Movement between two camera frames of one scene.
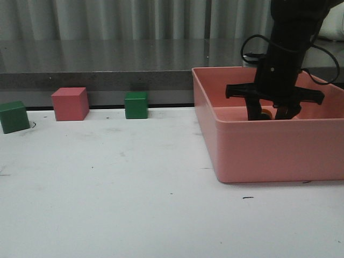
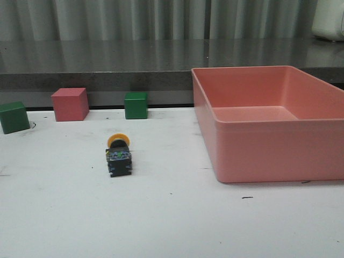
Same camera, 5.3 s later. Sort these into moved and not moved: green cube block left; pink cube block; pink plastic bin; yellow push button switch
Moved: yellow push button switch
Not moved: pink plastic bin; pink cube block; green cube block left
